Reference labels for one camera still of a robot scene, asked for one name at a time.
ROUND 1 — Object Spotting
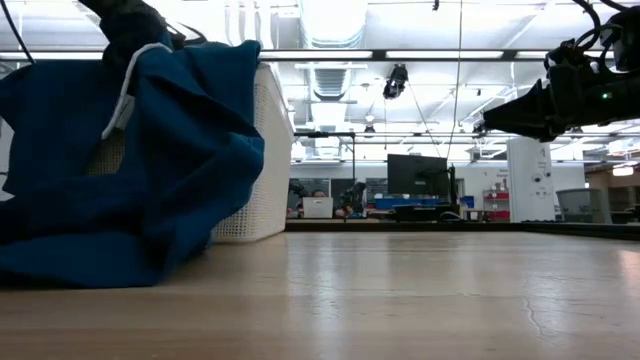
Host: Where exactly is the person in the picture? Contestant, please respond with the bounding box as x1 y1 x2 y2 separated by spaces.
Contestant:
298 188 332 219

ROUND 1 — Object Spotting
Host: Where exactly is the black overhead frame bar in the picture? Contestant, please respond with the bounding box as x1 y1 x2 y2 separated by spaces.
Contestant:
0 48 640 62

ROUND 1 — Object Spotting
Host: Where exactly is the white laptop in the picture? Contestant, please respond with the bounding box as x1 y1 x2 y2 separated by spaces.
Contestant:
302 196 335 220

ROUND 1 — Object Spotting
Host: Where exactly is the blue cloth garment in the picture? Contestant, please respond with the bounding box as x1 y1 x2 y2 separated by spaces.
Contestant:
0 38 266 290

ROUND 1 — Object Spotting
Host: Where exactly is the black computer monitor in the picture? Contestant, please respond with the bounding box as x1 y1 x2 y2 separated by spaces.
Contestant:
387 153 450 199

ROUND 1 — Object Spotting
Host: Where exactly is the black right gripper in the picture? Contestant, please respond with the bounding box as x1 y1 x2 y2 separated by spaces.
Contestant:
482 38 601 143

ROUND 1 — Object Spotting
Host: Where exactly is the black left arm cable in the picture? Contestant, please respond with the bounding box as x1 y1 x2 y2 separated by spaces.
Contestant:
0 0 36 65

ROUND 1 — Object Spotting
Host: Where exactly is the black overhead camera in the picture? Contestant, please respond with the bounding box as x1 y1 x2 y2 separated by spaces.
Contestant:
382 63 409 100

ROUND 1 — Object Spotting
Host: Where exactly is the white pillar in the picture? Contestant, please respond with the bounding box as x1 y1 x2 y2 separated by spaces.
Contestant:
506 137 556 224

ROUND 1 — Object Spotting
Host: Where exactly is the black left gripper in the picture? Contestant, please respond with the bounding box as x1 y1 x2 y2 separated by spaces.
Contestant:
78 0 174 71

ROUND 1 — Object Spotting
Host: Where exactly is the grey bin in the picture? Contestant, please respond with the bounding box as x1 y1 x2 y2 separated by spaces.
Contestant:
555 188 612 225

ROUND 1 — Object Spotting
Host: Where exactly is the red storage shelf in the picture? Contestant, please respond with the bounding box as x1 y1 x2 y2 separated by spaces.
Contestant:
482 189 511 221

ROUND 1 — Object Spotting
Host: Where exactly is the white perforated plastic basket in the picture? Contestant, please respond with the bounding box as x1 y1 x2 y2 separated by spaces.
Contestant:
84 62 296 245

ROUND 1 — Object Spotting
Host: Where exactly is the black aluminium table frame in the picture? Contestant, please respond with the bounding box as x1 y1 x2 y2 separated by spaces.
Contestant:
284 218 640 242

